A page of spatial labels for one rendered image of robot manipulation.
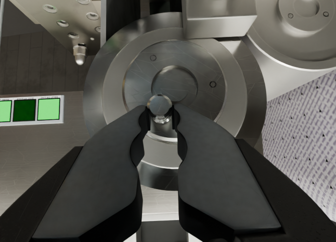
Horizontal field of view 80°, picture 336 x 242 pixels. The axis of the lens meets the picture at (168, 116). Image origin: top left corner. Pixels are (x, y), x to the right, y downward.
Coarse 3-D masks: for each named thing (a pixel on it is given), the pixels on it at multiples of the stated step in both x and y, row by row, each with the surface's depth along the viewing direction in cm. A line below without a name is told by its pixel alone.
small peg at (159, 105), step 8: (152, 96) 11; (160, 96) 11; (152, 104) 11; (160, 104) 11; (168, 104) 11; (152, 112) 11; (160, 112) 11; (168, 112) 11; (160, 120) 12; (168, 120) 13
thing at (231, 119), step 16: (160, 32) 17; (176, 32) 17; (128, 48) 16; (208, 48) 16; (224, 48) 16; (112, 64) 16; (128, 64) 16; (224, 64) 16; (112, 80) 16; (240, 80) 16; (112, 96) 16; (240, 96) 16; (112, 112) 16; (224, 112) 16; (240, 112) 16; (224, 128) 15; (144, 144) 15; (160, 144) 15; (176, 144) 15; (144, 160) 15; (160, 160) 15; (176, 160) 15
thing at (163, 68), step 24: (144, 48) 15; (168, 48) 15; (192, 48) 15; (144, 72) 14; (168, 72) 15; (192, 72) 14; (216, 72) 14; (144, 96) 14; (168, 96) 14; (192, 96) 14; (216, 96) 14; (216, 120) 14
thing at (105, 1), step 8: (104, 0) 19; (112, 0) 21; (120, 0) 25; (128, 0) 31; (104, 8) 19; (112, 8) 21; (120, 8) 25; (128, 8) 30; (136, 8) 39; (104, 16) 19; (112, 16) 21; (120, 16) 25; (128, 16) 30; (136, 16) 38; (104, 24) 18; (112, 24) 21; (120, 24) 24; (104, 32) 18; (112, 32) 21; (104, 40) 18
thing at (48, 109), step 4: (40, 100) 50; (44, 100) 50; (48, 100) 50; (52, 100) 50; (56, 100) 50; (40, 104) 50; (44, 104) 50; (48, 104) 50; (52, 104) 50; (56, 104) 50; (40, 108) 50; (44, 108) 50; (48, 108) 50; (52, 108) 50; (56, 108) 50; (40, 112) 49; (44, 112) 49; (48, 112) 49; (52, 112) 49; (56, 112) 49; (40, 116) 49; (44, 116) 49; (48, 116) 49; (52, 116) 49; (56, 116) 49
